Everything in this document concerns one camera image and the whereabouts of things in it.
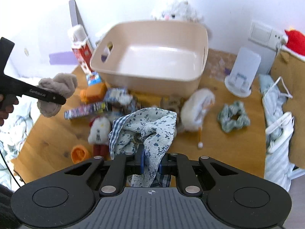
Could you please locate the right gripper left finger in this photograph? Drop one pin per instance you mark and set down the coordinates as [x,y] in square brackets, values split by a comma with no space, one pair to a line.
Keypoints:
[135,163]

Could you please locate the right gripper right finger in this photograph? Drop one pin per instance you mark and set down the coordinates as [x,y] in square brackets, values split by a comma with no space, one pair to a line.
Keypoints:
[168,163]

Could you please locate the blue floral cloth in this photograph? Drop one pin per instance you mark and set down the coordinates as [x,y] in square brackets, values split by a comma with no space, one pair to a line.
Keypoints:
[154,128]

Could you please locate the grey fluffy plush item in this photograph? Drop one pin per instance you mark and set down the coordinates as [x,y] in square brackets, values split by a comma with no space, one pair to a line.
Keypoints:
[63,84]

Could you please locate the orange knitted sock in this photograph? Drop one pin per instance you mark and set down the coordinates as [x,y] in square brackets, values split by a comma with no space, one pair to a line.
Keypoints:
[78,153]

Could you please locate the brown plaid doll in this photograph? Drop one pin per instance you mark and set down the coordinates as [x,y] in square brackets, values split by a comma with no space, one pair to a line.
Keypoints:
[172,103]

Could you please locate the blue white tissue pack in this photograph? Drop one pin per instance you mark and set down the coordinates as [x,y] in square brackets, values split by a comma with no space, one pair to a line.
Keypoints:
[118,96]

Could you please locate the long colourful printed box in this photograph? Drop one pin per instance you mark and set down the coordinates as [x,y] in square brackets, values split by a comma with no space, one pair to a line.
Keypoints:
[86,110]

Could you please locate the person's left hand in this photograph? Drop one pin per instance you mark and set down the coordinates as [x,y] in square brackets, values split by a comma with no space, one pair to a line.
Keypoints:
[9,108]

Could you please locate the white kitty plush doll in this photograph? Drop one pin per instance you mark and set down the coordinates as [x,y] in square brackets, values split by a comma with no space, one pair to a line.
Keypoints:
[98,136]

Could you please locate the white pink fluffy slipper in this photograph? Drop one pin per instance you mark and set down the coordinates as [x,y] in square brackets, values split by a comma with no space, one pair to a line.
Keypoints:
[194,110]

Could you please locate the green checked scrunchie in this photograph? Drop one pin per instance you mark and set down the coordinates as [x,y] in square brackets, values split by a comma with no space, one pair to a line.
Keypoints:
[233,117]

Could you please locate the red white milk carton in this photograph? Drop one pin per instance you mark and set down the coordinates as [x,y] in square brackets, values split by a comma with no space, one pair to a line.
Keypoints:
[82,48]

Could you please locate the small blue colourful box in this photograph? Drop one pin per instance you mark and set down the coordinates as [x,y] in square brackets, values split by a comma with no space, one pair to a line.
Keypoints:
[93,78]

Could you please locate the grey white board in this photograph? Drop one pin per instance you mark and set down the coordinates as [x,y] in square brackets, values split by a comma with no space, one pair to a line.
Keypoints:
[75,13]

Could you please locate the beige plastic basket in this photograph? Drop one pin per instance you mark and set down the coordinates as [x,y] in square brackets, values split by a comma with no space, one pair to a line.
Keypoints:
[156,57]

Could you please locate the white device on stand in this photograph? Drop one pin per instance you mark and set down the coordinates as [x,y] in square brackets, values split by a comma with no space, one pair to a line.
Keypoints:
[245,67]

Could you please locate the white clothes hangers bundle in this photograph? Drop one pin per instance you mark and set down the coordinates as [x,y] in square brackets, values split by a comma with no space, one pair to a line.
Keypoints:
[279,130]

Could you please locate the white fluffy plush cat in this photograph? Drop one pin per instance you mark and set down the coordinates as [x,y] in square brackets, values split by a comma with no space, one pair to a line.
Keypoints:
[181,11]

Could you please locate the red plush hat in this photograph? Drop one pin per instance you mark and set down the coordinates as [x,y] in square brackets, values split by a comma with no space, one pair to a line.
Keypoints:
[296,41]

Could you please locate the white wall socket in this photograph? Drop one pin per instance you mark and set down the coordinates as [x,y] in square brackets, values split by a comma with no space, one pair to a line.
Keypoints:
[266,36]

